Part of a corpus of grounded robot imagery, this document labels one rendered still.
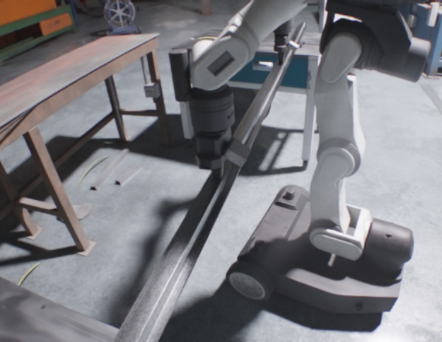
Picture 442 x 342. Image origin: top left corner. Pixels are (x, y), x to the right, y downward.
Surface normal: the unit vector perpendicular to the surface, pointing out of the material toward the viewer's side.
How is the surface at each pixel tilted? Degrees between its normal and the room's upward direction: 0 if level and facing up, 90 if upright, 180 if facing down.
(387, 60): 113
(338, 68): 90
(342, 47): 90
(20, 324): 0
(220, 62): 90
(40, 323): 0
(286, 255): 0
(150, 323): 75
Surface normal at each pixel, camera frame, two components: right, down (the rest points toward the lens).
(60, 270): -0.07, -0.81
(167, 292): 0.90, -0.08
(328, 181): -0.50, 0.54
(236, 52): 0.10, 0.58
